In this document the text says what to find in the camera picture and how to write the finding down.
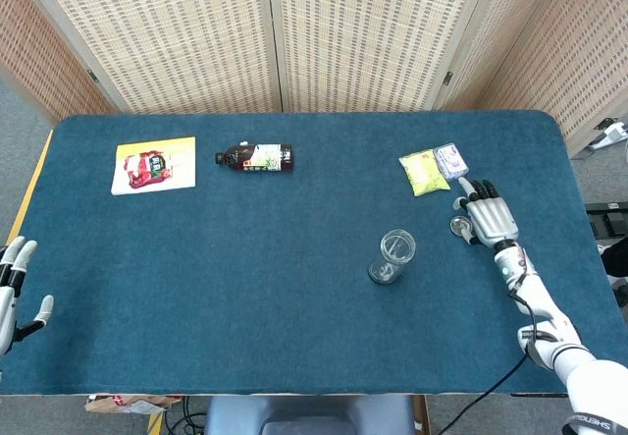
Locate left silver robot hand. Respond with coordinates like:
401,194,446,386
0,236,55,357

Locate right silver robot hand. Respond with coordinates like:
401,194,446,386
451,177,520,249

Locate metal jar lid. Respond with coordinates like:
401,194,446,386
449,215,475,238

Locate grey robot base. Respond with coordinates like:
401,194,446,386
203,394,416,435

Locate clear glass jar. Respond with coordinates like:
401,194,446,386
367,228,417,287

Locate blue tissue pack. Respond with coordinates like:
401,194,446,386
433,141,470,182

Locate yellow snack packet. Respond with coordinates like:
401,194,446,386
397,148,451,198

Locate black floor object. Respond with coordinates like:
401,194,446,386
599,238,628,308

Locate white floor device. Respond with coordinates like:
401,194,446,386
588,118,628,151

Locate brown paper bag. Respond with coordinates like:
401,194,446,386
83,394,183,415

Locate brown woven screen panel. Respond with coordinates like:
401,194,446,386
0,0,119,123
441,0,628,157

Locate yellow snack card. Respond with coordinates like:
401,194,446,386
110,136,197,196

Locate wooden table leg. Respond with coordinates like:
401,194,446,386
410,395,433,435

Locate blue table cloth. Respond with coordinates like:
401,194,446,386
0,110,624,397

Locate pale woven screen panel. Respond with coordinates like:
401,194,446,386
267,0,506,113
14,0,284,115

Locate dark drink bottle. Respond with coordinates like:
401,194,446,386
213,141,295,174

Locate black equipment frame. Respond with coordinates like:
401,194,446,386
586,201,628,238

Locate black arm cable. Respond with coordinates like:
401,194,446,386
435,277,560,435

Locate black floor cables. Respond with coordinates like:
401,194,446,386
164,395,208,435

